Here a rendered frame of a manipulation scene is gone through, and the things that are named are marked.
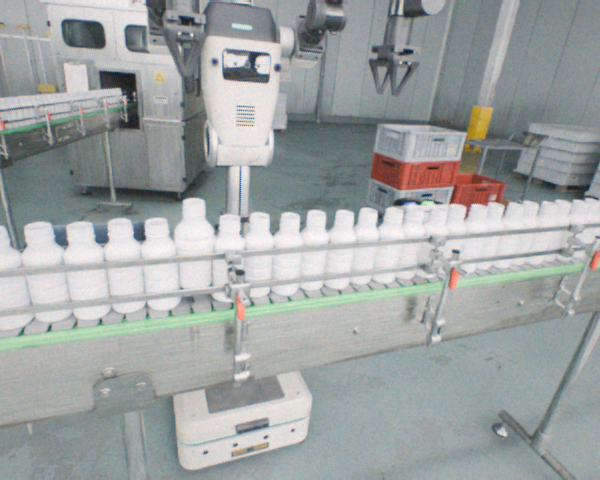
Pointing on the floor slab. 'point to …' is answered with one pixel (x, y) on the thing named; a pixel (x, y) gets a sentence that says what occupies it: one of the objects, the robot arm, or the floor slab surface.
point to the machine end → (172, 168)
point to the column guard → (477, 127)
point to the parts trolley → (503, 159)
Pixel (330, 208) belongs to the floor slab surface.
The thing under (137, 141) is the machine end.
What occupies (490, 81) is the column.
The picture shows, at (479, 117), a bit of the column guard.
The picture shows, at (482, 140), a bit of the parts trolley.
